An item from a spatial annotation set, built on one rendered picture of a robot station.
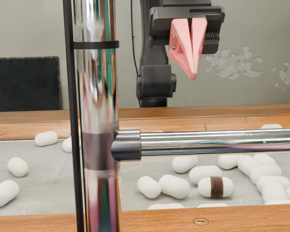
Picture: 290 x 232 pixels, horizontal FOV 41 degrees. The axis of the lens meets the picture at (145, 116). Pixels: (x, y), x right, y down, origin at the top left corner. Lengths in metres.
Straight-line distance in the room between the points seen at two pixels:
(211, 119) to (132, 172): 0.22
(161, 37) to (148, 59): 0.30
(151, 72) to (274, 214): 0.59
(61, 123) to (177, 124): 0.19
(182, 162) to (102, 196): 0.23
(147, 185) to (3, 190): 0.14
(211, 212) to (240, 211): 0.02
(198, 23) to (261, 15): 2.15
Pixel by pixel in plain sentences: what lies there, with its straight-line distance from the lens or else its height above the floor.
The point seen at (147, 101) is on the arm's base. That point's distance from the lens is 0.90.
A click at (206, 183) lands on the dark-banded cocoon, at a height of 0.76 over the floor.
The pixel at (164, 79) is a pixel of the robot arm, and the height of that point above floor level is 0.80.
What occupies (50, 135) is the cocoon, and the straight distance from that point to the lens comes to 0.59.
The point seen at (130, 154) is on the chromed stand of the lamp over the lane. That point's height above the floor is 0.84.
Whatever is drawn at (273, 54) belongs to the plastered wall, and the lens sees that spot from 2.71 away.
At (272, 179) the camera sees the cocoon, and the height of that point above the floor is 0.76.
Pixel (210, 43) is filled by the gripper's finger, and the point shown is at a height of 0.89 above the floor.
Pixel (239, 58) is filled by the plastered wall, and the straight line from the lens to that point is 2.63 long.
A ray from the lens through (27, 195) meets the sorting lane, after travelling 0.43.
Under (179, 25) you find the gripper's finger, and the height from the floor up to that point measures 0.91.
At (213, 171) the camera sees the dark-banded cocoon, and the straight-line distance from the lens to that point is 0.43.
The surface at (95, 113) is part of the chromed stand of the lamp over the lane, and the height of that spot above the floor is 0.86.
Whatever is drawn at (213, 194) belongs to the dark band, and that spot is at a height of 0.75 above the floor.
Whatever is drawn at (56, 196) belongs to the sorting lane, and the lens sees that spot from 0.42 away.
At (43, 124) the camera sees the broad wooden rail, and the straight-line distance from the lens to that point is 0.65.
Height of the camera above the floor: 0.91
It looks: 13 degrees down
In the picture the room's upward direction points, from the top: 1 degrees counter-clockwise
